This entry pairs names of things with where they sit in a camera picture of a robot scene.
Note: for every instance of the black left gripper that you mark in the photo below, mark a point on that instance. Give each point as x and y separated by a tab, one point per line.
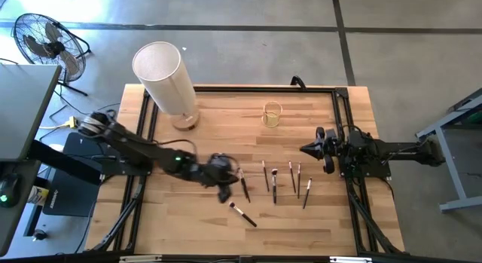
224	195

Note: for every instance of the medium black makeup brush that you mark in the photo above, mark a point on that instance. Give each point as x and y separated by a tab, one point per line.
244	187

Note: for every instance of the silver metal bracket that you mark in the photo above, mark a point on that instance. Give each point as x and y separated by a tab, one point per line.
350	260
139	259

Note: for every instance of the white shade wooden base lamp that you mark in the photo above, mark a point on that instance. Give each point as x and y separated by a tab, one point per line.
165	78

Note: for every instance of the black aluminium table frame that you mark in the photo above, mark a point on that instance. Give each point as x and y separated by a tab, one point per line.
263	89

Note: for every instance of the black computer case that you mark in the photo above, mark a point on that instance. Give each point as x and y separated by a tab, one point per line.
71	195

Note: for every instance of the fluffy powder makeup brush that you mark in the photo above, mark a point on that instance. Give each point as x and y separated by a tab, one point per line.
274	185
243	214

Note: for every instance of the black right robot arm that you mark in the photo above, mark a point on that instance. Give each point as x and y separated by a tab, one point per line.
399	150

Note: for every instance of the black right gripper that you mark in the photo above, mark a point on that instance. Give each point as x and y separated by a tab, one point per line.
328	166

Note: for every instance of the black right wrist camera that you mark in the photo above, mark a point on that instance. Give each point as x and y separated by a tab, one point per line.
330	136

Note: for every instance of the grey metal table frame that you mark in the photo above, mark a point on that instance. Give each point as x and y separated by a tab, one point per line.
450	167

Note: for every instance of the black round knob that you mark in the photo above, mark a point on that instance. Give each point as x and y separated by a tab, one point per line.
39	235

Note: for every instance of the yellow power plug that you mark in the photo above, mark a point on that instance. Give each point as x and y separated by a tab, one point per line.
72	122

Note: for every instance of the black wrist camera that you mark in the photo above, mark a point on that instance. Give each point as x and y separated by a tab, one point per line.
330	136
222	161

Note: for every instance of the thin black makeup brush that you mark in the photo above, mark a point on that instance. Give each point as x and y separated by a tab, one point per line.
292	177
307	193
299	180
266	176

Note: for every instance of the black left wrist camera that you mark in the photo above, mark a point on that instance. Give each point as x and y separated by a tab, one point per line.
222	161

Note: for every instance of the black floor fan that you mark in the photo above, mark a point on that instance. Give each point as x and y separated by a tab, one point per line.
52	48

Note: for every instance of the dark grey desk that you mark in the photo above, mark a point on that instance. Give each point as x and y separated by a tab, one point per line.
15	225

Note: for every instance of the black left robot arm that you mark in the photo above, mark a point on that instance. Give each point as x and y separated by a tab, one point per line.
132	146

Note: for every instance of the black computer mouse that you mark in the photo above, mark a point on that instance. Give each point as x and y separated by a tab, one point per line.
9	189

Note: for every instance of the yellow labelled bottle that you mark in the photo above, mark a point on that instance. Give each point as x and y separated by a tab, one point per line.
37	195

